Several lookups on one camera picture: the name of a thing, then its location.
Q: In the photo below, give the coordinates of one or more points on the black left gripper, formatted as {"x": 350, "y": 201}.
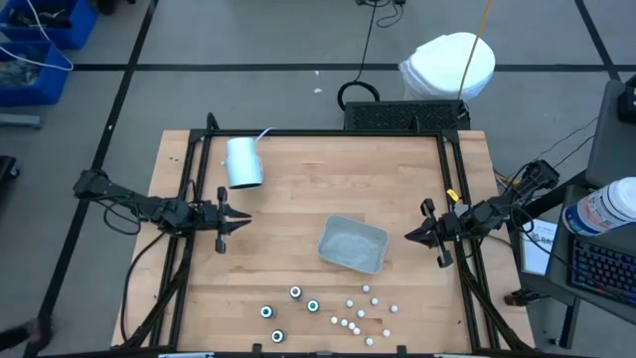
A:
{"x": 208, "y": 217}

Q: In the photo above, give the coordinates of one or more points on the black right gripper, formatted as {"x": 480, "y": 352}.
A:
{"x": 454, "y": 225}

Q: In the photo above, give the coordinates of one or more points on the grey plastic bin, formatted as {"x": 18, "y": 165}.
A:
{"x": 353, "y": 246}

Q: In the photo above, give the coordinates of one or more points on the large blue-tipped colouring bottle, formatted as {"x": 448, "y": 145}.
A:
{"x": 267, "y": 311}

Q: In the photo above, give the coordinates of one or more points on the large green-tipped colouring bottle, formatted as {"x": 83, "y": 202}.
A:
{"x": 313, "y": 305}

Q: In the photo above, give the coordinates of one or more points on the large black-tipped colouring bottle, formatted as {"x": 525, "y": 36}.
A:
{"x": 278, "y": 336}

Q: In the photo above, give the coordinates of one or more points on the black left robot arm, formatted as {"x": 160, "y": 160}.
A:
{"x": 149, "y": 206}

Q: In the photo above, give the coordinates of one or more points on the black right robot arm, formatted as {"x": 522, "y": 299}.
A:
{"x": 497, "y": 209}

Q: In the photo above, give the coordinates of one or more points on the black caster foot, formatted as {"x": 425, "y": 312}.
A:
{"x": 517, "y": 298}

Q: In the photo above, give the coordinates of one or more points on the white paper sheet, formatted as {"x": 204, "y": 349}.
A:
{"x": 534, "y": 258}

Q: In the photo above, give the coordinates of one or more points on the black perforated computer case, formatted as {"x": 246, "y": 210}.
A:
{"x": 397, "y": 115}

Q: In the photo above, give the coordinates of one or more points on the dark grey desk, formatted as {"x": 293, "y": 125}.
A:
{"x": 559, "y": 283}

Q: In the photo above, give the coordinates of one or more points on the white bagged trash bin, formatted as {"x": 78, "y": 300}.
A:
{"x": 437, "y": 64}

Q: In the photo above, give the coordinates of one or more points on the white wipes canister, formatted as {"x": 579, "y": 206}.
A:
{"x": 601, "y": 206}

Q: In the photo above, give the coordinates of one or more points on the black backlit keyboard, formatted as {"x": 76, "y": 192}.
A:
{"x": 606, "y": 271}

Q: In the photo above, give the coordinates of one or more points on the grey cart top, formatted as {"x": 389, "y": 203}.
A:
{"x": 608, "y": 144}

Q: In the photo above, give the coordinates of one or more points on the person's foot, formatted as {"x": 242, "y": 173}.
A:
{"x": 35, "y": 330}

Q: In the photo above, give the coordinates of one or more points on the blue storage bin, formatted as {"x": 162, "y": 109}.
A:
{"x": 45, "y": 92}
{"x": 84, "y": 20}

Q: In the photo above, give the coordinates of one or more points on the black floor object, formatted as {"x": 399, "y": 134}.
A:
{"x": 6, "y": 171}

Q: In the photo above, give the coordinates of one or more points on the grey metal bar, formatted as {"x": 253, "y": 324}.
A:
{"x": 20, "y": 121}

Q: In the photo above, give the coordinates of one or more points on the black device on cart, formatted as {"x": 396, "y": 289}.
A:
{"x": 628, "y": 102}

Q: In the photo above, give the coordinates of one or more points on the black aluminium table frame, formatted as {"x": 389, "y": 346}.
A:
{"x": 323, "y": 132}

